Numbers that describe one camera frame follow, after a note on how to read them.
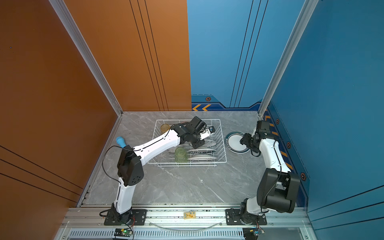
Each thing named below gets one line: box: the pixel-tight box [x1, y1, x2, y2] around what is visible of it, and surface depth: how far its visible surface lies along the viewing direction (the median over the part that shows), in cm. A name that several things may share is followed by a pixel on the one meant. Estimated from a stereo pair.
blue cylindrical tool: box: [116, 136, 127, 148], surface depth 101 cm
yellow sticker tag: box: [183, 211, 197, 220], surface depth 75 cm
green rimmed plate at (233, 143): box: [225, 131, 251, 154], surface depth 103 cm
